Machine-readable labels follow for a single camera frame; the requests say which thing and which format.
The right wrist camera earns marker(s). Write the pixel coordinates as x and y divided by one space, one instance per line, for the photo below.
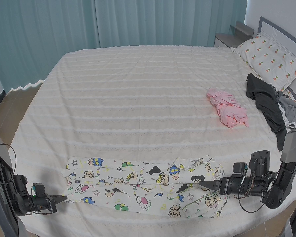
239 168

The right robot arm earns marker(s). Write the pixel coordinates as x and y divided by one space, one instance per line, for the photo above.
283 176

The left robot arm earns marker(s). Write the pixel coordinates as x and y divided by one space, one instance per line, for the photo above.
5 196

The grey bedside table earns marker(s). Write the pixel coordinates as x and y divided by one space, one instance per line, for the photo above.
228 38

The blue-green curtain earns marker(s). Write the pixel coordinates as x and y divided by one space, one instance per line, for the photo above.
113 13

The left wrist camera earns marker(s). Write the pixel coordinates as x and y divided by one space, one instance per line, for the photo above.
39 189

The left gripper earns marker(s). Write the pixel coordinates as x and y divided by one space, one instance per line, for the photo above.
43 203

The white printed pillow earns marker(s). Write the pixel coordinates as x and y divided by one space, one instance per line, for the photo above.
268 55

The white printed pyjama top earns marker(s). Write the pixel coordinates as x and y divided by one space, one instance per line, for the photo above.
138 186

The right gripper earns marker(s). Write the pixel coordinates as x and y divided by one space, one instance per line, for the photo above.
233 185

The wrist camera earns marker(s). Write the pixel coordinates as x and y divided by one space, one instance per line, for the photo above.
239 168
39 189

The pink garment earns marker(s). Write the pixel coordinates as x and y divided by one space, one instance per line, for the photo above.
228 107

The pile of clothes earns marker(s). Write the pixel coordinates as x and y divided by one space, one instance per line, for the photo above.
266 100

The bed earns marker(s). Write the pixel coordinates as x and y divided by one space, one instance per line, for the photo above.
138 95

